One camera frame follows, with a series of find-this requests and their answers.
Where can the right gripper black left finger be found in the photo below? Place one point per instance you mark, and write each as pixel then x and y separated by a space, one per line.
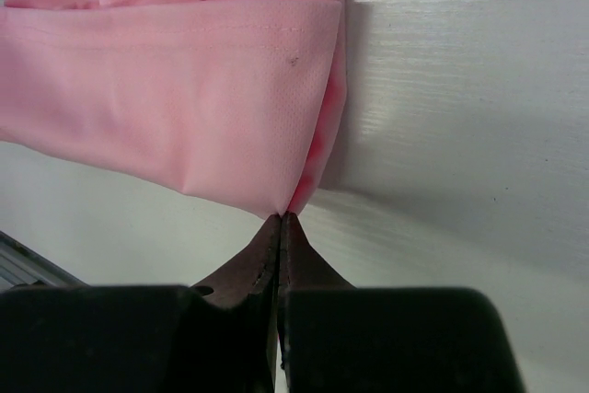
pixel 215 336

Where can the aluminium rail frame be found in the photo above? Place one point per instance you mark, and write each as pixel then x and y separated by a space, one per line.
pixel 22 267

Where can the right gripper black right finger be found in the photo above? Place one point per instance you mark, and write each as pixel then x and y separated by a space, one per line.
pixel 336 337

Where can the pink t-shirt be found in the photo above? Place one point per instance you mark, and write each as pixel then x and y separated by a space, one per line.
pixel 235 101

